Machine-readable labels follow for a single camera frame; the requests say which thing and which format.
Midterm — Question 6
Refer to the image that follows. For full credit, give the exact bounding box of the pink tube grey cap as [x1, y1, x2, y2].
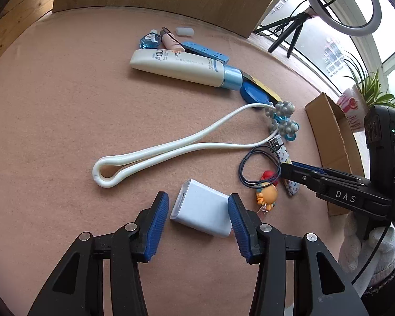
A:
[160, 29, 185, 52]

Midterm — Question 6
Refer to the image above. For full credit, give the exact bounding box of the small blue liquid bottle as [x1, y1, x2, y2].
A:
[139, 29, 161, 48]

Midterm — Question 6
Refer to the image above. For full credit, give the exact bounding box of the right white gloved hand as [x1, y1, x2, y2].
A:
[338, 212, 395, 295]

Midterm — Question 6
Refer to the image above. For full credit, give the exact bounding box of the brown cardboard box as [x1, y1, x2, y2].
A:
[304, 92, 366, 217]

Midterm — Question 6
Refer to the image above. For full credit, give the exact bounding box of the patterned lighter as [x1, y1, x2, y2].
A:
[268, 135, 300, 197]

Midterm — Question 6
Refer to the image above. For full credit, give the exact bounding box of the blue hair clip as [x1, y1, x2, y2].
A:
[273, 114, 300, 141]

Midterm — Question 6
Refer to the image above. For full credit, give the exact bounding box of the white neck massager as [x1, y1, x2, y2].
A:
[92, 101, 295, 188]

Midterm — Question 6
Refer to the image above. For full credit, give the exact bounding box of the white red flower pot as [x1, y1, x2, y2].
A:
[337, 85, 368, 133]

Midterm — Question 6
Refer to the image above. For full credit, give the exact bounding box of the yellow black card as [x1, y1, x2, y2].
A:
[242, 71, 282, 103]

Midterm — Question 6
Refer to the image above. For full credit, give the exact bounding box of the green spider plant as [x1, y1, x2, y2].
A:
[340, 52, 395, 111]

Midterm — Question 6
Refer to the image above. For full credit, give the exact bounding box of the blue round case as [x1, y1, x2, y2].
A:
[240, 81, 270, 104]

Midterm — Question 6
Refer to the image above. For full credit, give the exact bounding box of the white rectangular box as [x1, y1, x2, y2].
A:
[170, 179, 232, 238]

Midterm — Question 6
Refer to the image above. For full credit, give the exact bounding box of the black tripod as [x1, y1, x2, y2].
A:
[253, 12, 312, 58]

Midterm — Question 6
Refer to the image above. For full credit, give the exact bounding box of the white blue cream tube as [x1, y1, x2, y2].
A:
[130, 48, 243, 91]

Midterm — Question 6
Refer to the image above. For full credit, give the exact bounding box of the blue flat box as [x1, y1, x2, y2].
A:
[182, 41, 230, 63]

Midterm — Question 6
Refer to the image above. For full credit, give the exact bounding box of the orange red toy keychain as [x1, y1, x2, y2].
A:
[256, 180, 278, 213]

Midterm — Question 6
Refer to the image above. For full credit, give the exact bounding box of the dark blue hair tie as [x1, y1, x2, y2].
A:
[238, 145, 283, 189]

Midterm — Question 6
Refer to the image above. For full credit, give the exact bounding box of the white ring light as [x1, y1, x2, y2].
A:
[308, 0, 382, 37]

